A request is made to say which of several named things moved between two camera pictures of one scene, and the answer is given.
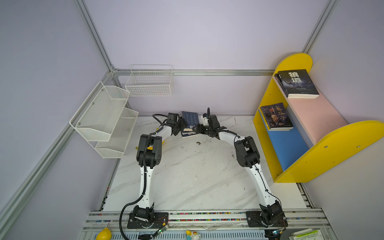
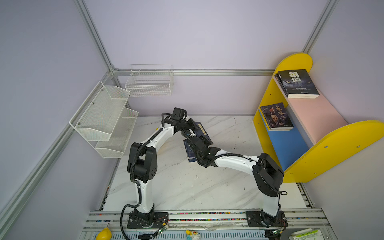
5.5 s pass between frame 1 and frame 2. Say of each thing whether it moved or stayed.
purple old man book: stayed
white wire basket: stayed
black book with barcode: stayed
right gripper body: moved
